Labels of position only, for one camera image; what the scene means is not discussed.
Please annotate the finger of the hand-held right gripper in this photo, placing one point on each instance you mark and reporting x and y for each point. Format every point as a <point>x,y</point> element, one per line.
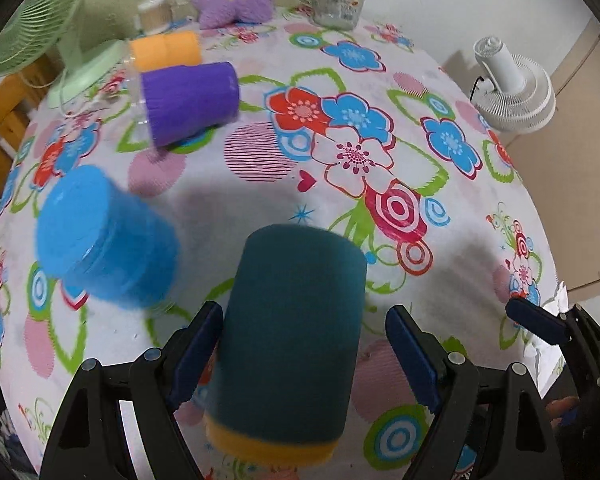
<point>535,317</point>

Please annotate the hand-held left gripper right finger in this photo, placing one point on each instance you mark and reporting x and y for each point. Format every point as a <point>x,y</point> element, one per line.
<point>415,350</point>

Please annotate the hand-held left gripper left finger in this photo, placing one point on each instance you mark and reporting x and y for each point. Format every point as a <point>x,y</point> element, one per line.
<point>200,340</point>

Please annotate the dark teal cup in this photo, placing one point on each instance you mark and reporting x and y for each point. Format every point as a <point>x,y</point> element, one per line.
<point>287,342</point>

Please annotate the light blue cup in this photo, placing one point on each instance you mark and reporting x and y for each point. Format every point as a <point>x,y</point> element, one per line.
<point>105,240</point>

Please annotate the purple cup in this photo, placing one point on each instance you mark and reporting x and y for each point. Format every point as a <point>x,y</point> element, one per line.
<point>190,102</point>

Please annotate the orange cup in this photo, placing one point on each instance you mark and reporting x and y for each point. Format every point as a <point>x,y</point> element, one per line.
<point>166,50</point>

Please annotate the person's right hand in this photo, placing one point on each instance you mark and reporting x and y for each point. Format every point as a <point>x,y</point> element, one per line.
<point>560,407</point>

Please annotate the floral tablecloth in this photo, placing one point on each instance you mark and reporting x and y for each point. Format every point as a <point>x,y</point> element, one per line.
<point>290,170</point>

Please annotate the white floor fan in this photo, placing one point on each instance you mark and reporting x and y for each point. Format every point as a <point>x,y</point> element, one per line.
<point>515,87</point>

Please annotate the wooden furniture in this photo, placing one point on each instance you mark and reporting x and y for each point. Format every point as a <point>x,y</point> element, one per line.
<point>2,125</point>

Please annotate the toothpick holder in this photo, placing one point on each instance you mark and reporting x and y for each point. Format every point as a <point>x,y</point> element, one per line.
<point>154,12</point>

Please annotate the green desk fan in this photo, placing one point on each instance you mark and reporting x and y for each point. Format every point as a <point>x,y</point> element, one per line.
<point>40,25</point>

